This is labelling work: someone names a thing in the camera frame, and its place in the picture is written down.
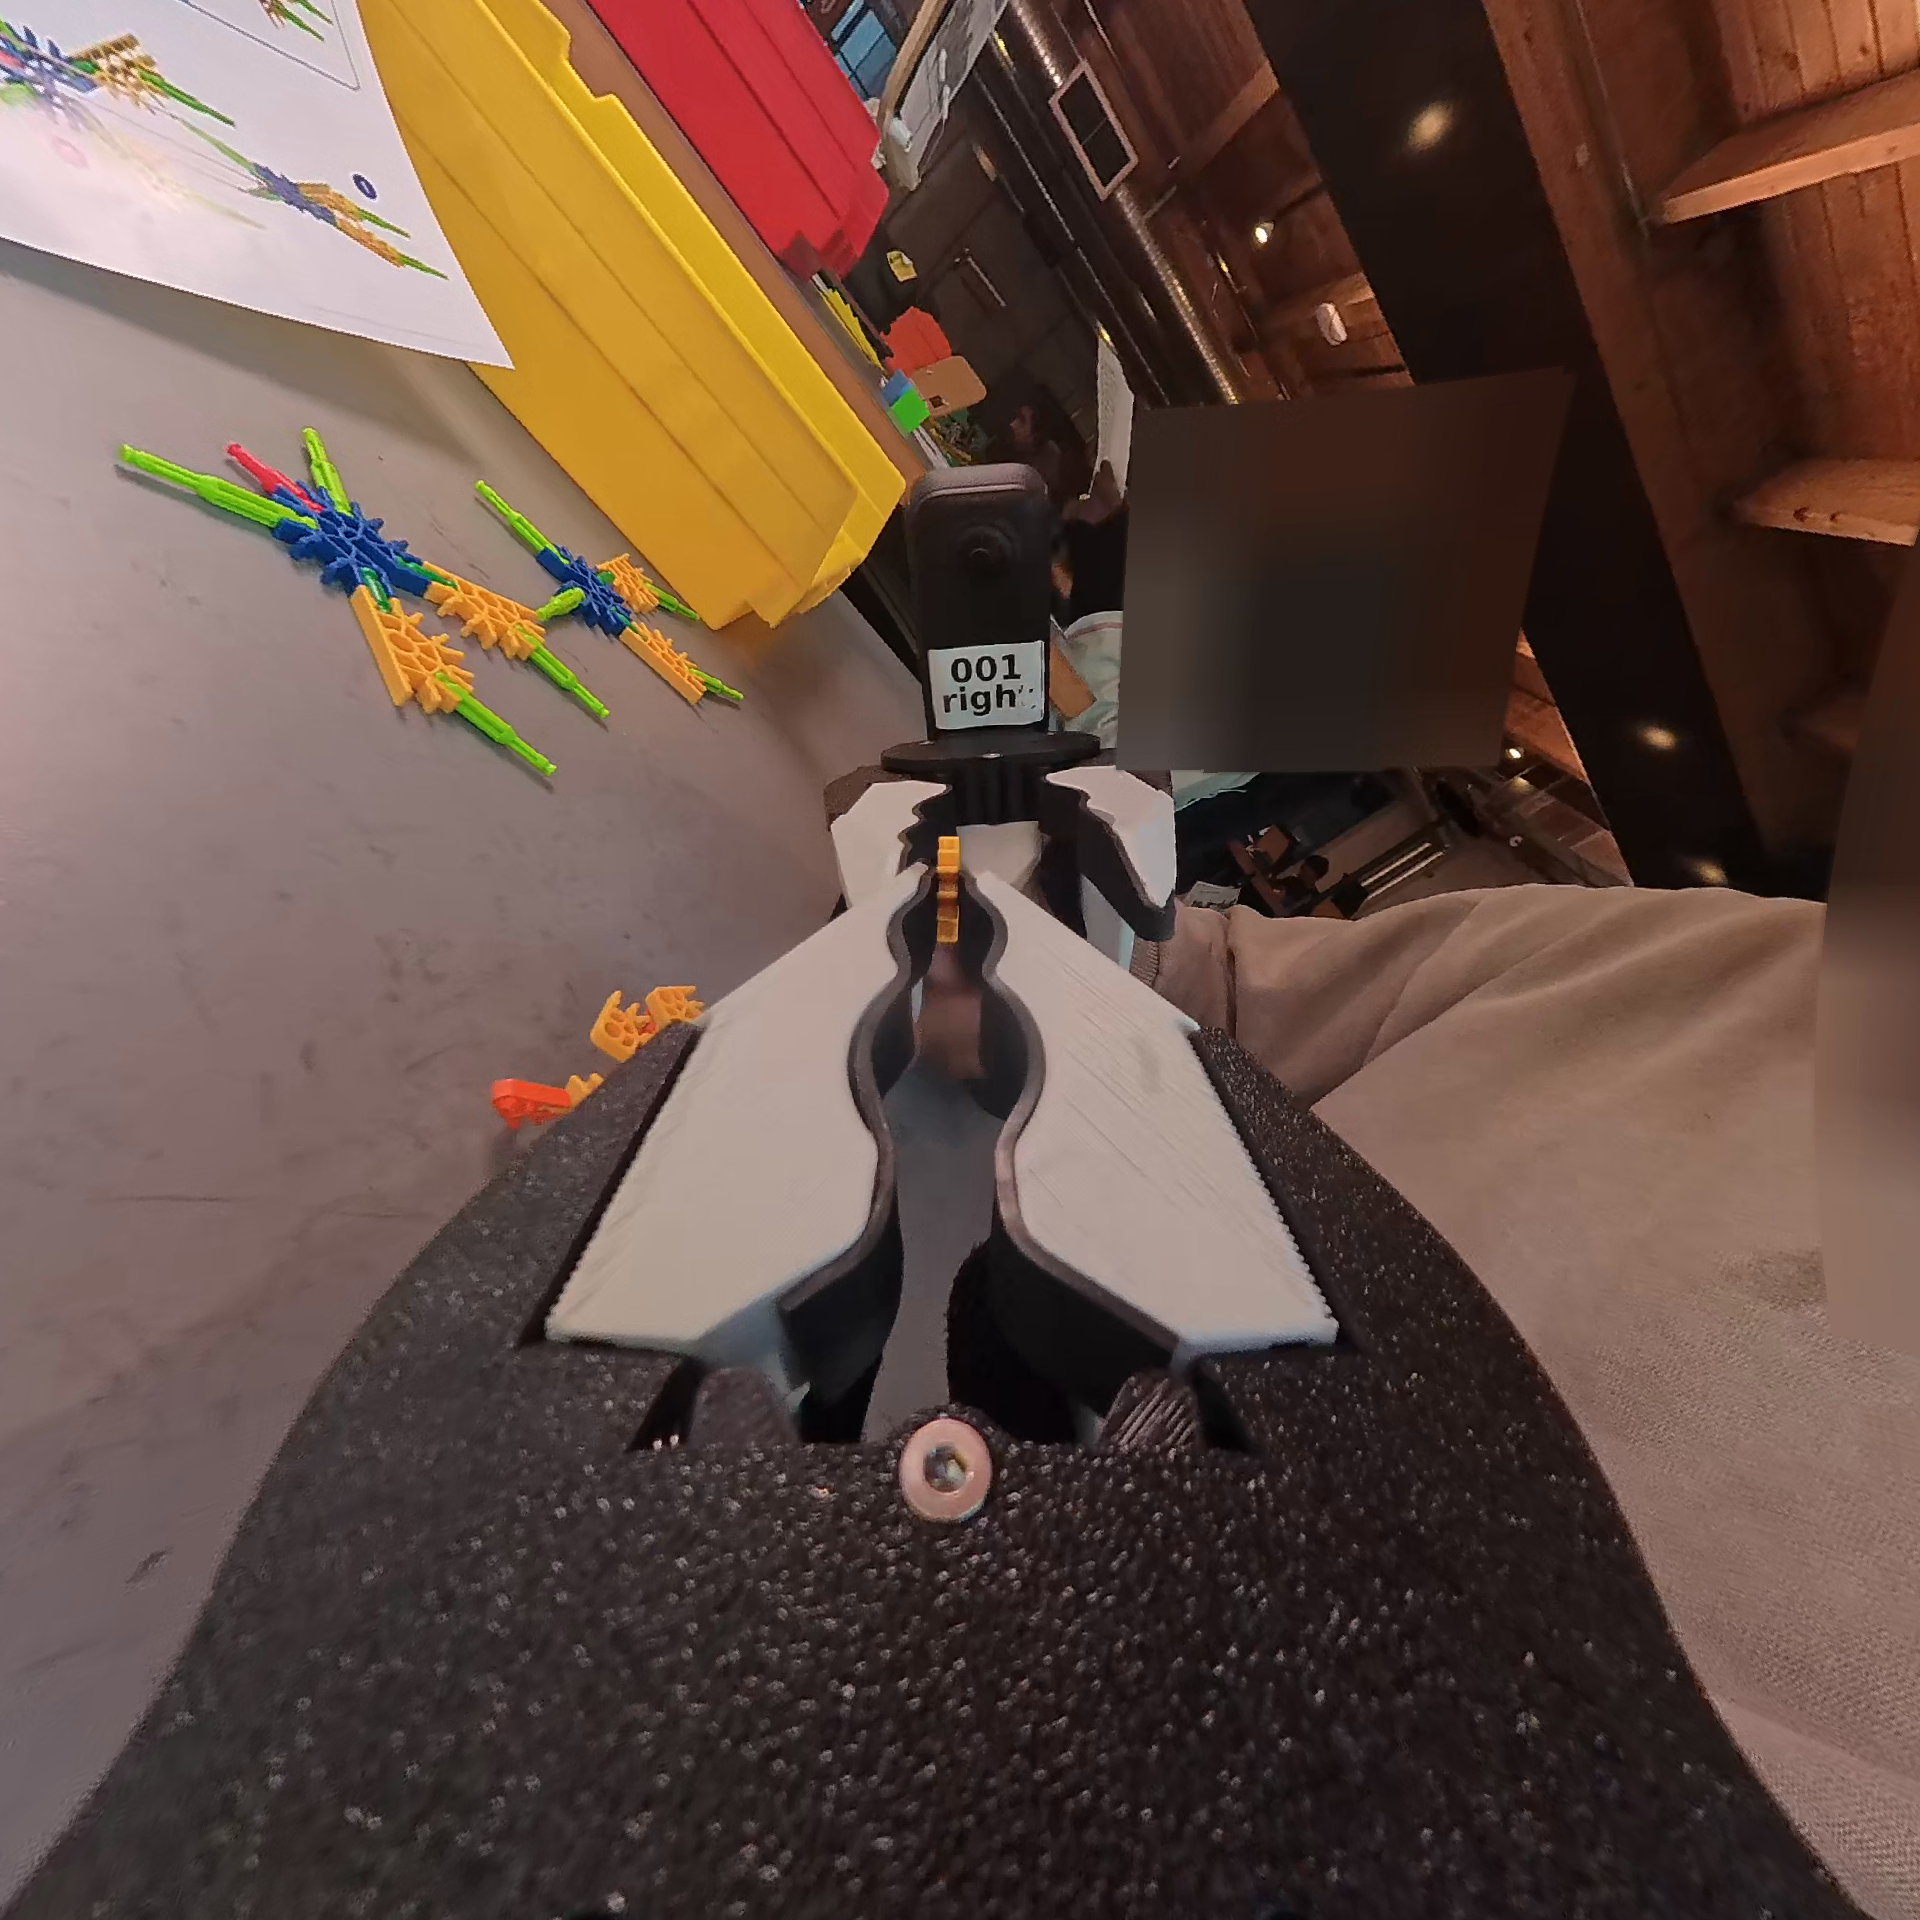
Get red plastic bin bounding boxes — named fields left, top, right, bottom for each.
left=584, top=0, right=888, bottom=282

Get whiteboard on stand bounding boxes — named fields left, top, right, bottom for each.
left=885, top=0, right=1009, bottom=146

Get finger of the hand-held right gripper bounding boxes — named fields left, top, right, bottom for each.
left=829, top=779, right=938, bottom=910
left=1044, top=769, right=1181, bottom=970

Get white instruction sheet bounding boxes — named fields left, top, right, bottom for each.
left=0, top=0, right=516, bottom=369

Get yellow black toy wheel assembly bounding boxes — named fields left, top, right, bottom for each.
left=490, top=982, right=706, bottom=1131

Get person's torso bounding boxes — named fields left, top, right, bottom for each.
left=1311, top=961, right=1920, bottom=1920

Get person's right hand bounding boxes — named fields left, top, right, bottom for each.
left=919, top=961, right=985, bottom=1082

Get yellow plastic bin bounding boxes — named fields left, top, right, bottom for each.
left=358, top=0, right=909, bottom=634

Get grey desk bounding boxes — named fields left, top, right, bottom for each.
left=0, top=240, right=933, bottom=1876

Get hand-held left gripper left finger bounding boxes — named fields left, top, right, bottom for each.
left=546, top=870, right=920, bottom=1442

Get large blue green toy assembly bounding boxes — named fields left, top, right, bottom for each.
left=118, top=427, right=610, bottom=779

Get small blue green toy assembly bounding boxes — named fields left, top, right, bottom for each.
left=472, top=480, right=745, bottom=707

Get person's right forearm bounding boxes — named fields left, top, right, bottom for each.
left=1141, top=885, right=1823, bottom=1120

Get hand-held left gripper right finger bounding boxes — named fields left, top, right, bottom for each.
left=959, top=870, right=1338, bottom=1450

